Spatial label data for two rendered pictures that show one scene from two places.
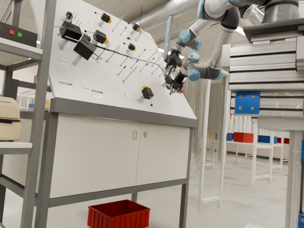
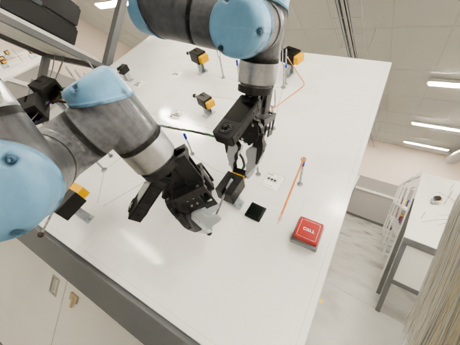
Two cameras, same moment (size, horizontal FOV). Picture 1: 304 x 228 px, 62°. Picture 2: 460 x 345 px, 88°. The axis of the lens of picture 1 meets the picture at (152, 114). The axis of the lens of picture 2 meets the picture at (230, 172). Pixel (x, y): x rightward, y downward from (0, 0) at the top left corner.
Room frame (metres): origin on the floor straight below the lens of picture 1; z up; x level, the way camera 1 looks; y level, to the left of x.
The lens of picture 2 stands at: (1.70, -0.61, 1.23)
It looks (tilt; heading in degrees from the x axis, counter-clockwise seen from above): 6 degrees down; 71
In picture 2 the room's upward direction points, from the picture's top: 17 degrees clockwise
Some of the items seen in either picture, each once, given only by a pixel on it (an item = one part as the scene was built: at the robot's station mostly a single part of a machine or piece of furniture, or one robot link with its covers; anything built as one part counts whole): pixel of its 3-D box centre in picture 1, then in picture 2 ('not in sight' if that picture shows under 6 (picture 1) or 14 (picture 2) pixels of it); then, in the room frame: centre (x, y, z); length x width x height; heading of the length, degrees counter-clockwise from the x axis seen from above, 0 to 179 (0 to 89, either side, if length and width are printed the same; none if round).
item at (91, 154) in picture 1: (101, 154); (9, 280); (1.39, 0.26, 0.60); 0.55 x 0.02 x 0.39; 137
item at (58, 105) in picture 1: (143, 116); (68, 255); (1.58, 0.05, 0.83); 1.18 x 0.05 x 0.06; 137
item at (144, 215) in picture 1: (119, 216); not in sight; (1.98, 0.19, 0.07); 0.39 x 0.29 x 0.14; 135
